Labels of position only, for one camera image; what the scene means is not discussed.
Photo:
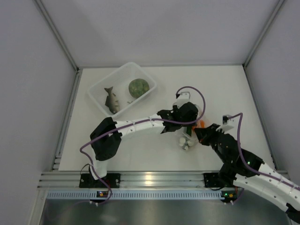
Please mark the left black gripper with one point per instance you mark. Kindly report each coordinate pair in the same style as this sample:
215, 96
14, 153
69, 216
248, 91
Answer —
193, 119

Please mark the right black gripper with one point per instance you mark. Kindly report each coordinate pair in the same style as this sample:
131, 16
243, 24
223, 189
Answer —
205, 133

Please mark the fake orange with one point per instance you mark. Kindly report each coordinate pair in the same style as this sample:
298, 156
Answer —
199, 124

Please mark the fake green cucumber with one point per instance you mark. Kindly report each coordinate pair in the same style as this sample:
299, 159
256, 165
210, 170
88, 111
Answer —
188, 131

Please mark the clear zip top bag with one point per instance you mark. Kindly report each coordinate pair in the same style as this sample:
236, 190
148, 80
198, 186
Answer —
184, 141

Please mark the fake green cabbage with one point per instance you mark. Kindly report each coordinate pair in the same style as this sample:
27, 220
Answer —
138, 87

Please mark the fake grey fish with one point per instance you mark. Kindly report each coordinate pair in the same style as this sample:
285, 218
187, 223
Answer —
111, 101

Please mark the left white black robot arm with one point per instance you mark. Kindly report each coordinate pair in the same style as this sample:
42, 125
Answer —
106, 138

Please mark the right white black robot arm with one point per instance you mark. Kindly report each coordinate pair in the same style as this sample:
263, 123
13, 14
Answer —
246, 170

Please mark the translucent white plastic basket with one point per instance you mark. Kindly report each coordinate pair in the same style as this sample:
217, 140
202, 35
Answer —
120, 79

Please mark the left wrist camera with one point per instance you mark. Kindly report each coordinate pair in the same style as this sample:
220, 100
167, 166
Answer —
182, 98

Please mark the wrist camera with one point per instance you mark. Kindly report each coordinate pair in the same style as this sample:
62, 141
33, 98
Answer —
227, 124
182, 98

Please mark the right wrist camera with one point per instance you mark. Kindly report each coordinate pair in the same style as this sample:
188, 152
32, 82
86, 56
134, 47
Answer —
227, 124

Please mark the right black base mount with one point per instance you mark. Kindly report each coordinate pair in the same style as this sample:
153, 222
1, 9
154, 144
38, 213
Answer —
215, 181

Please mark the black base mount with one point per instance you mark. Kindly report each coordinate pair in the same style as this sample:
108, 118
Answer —
215, 181
111, 179

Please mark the white slotted cable duct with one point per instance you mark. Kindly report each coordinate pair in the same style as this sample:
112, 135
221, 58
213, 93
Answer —
142, 195

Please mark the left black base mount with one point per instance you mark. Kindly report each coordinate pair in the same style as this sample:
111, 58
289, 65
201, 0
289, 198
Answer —
111, 179

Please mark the right aluminium frame post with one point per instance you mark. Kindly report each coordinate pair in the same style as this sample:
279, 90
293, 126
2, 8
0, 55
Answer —
270, 20

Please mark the aluminium frame post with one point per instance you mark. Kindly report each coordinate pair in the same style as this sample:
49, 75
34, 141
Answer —
270, 20
49, 21

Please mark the aluminium mounting rail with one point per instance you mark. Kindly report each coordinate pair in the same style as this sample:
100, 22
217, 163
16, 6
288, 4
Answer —
128, 180

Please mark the left aluminium frame post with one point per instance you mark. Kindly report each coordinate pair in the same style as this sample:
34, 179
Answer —
49, 21

